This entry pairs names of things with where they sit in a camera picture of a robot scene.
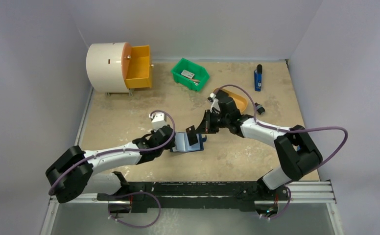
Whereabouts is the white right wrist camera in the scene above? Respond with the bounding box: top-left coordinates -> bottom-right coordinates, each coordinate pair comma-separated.
208,93 -> 220,113

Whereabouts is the yellow open drawer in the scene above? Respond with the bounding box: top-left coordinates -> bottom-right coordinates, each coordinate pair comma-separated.
125,45 -> 153,89

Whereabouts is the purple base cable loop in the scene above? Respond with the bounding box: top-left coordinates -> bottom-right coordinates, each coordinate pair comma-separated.
107,189 -> 164,229

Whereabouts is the small box in bin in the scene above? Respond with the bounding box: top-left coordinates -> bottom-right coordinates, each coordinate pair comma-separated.
180,70 -> 194,79

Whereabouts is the black credit card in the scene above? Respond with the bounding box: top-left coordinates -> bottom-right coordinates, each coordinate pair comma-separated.
186,125 -> 199,146

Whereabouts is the tan oval tray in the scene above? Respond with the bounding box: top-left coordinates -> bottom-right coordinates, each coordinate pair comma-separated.
212,88 -> 248,113

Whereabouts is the small black marker cap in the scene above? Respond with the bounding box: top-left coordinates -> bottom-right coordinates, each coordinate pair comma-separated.
255,103 -> 265,115

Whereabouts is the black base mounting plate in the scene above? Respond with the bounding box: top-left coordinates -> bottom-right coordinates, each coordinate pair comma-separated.
97,181 -> 289,213

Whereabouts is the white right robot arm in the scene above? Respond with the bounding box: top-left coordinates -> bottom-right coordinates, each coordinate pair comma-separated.
196,93 -> 323,199

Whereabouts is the green plastic bin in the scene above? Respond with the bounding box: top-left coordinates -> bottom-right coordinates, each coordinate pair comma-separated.
171,58 -> 210,92

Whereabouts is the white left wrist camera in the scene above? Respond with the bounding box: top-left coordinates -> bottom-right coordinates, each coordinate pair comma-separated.
149,111 -> 167,132

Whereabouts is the blue stapler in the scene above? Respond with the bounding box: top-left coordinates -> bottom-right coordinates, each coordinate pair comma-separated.
254,64 -> 262,92

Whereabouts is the navy blue card holder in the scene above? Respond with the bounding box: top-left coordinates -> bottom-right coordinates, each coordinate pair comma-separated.
169,131 -> 209,153

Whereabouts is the white cylindrical drawer cabinet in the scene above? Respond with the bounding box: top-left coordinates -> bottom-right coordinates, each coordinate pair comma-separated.
86,42 -> 132,94

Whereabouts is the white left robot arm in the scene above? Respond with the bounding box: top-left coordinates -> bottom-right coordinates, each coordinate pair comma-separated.
45,125 -> 175,203

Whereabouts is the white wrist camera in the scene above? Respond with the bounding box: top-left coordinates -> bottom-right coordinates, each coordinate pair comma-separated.
149,111 -> 167,132
208,93 -> 220,113

